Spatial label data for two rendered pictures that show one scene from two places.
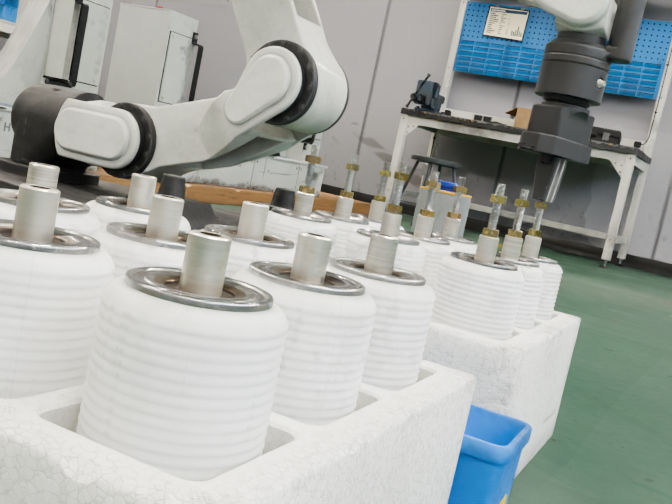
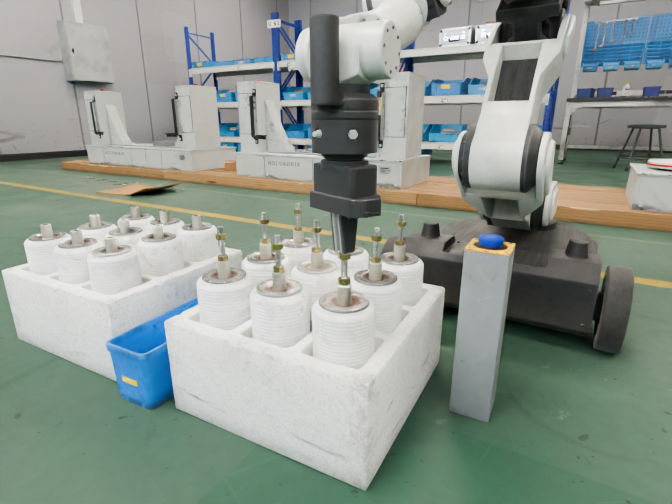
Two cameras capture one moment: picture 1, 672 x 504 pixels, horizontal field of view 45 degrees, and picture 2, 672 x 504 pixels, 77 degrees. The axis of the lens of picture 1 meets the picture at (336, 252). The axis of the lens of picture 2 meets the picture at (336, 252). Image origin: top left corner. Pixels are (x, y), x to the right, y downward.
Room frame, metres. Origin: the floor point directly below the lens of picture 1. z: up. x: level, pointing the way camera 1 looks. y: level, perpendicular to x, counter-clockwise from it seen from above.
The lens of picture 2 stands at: (1.15, -0.84, 0.51)
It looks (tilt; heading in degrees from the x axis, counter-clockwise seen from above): 17 degrees down; 94
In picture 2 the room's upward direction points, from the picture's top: straight up
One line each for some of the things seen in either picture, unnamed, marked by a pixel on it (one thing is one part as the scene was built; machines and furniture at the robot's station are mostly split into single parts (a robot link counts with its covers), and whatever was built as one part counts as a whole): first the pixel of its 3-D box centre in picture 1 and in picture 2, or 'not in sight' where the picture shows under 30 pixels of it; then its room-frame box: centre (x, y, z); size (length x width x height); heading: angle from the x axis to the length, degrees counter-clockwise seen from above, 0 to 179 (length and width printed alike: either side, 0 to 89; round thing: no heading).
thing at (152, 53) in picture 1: (220, 109); not in sight; (4.31, 0.75, 0.45); 1.51 x 0.57 x 0.74; 153
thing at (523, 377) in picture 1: (395, 356); (318, 344); (1.06, -0.11, 0.09); 0.39 x 0.39 x 0.18; 65
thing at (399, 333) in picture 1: (352, 385); (118, 291); (0.62, -0.03, 0.16); 0.10 x 0.10 x 0.18
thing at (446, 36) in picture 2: not in sight; (459, 39); (2.23, 4.70, 1.42); 0.43 x 0.37 x 0.19; 60
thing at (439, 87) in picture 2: not in sight; (451, 87); (2.19, 4.76, 0.90); 0.50 x 0.38 x 0.21; 63
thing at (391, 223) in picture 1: (390, 227); (265, 251); (0.95, -0.06, 0.26); 0.02 x 0.02 x 0.03
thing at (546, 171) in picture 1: (542, 177); (338, 229); (1.11, -0.25, 0.36); 0.03 x 0.02 x 0.06; 42
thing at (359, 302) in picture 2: (529, 257); (344, 302); (1.12, -0.26, 0.25); 0.08 x 0.08 x 0.01
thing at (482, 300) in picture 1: (465, 340); (228, 322); (0.90, -0.16, 0.16); 0.10 x 0.10 x 0.18
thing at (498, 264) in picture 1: (483, 262); (224, 275); (0.90, -0.16, 0.25); 0.08 x 0.08 x 0.01
